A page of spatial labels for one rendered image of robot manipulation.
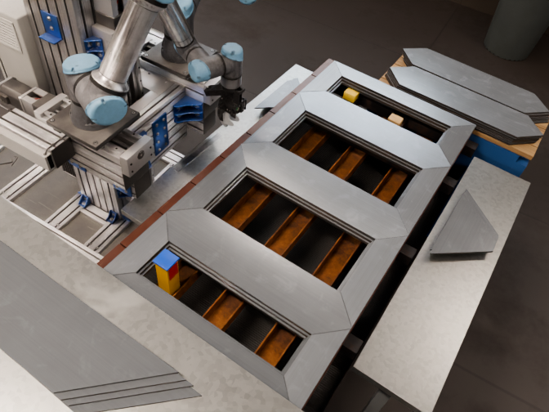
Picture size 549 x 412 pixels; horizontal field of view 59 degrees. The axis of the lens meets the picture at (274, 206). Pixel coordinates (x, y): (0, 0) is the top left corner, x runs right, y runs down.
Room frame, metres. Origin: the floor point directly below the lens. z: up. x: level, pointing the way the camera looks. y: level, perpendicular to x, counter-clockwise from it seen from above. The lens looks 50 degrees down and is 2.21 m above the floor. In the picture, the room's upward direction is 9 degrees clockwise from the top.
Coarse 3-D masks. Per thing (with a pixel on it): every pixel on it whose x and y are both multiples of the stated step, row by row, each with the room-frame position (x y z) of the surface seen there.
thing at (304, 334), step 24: (384, 96) 1.91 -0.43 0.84; (312, 120) 1.68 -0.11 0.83; (432, 120) 1.80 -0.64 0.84; (360, 144) 1.58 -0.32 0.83; (408, 168) 1.48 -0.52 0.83; (288, 192) 1.23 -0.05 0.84; (360, 240) 1.08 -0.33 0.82; (192, 264) 0.86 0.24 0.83; (240, 288) 0.79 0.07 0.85; (264, 312) 0.73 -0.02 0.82; (264, 360) 0.58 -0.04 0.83; (288, 360) 0.59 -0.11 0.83
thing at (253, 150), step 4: (252, 144) 1.45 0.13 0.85; (256, 144) 1.45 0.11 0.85; (260, 144) 1.46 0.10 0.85; (264, 144) 1.46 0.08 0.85; (268, 144) 1.46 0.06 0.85; (248, 148) 1.42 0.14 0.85; (252, 148) 1.43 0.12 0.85; (256, 148) 1.43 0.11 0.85; (260, 148) 1.43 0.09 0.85; (264, 148) 1.44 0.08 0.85; (244, 152) 1.40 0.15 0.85; (248, 152) 1.40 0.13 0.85; (252, 152) 1.40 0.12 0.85; (256, 152) 1.41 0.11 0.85; (260, 152) 1.41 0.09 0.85; (244, 156) 1.37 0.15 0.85; (248, 156) 1.38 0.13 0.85; (252, 156) 1.38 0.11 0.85; (256, 156) 1.38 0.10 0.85; (248, 160) 1.35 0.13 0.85
